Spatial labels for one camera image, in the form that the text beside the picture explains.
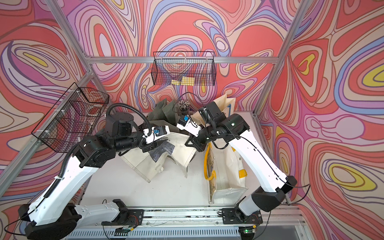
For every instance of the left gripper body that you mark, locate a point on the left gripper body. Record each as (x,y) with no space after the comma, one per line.
(148,147)

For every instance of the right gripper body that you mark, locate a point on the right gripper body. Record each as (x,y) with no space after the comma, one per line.
(200,141)

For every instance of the cream canvas tote bag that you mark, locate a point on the cream canvas tote bag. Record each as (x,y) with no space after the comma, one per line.
(148,165)

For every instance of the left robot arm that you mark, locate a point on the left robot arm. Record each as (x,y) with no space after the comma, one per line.
(52,216)

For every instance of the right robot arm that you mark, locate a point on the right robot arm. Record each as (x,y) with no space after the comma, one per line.
(233,129)

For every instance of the olive green canvas bag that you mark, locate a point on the olive green canvas bag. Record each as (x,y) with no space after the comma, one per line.
(168,111)

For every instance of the black cup of sticks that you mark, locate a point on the black cup of sticks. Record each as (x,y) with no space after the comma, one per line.
(183,108)

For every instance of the yellow sticky notes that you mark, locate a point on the yellow sticky notes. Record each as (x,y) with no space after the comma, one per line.
(184,81)

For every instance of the white yellow-handled bag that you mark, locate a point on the white yellow-handled bag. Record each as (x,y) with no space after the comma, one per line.
(226,176)

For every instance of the cream blue-handled tote bag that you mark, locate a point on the cream blue-handled tote bag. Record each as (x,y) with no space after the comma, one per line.
(225,104)

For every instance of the black wire basket back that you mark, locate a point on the black wire basket back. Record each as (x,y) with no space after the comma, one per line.
(204,72)

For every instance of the black wire basket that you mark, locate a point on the black wire basket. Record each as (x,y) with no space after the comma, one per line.
(204,72)
(73,116)

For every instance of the black wire basket left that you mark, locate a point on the black wire basket left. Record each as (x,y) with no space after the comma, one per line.
(73,116)

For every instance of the aluminium frame crossbar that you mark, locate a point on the aluminium frame crossbar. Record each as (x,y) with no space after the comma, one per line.
(146,60)

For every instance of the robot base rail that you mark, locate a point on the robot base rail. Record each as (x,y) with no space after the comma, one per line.
(203,223)

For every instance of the aluminium frame post left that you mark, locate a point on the aluminium frame post left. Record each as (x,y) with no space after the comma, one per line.
(70,36)

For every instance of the aluminium frame post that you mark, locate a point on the aluminium frame post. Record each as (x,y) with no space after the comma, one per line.
(291,33)
(70,36)

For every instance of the aluminium frame post right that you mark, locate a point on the aluminium frame post right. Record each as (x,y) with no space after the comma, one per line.
(291,33)

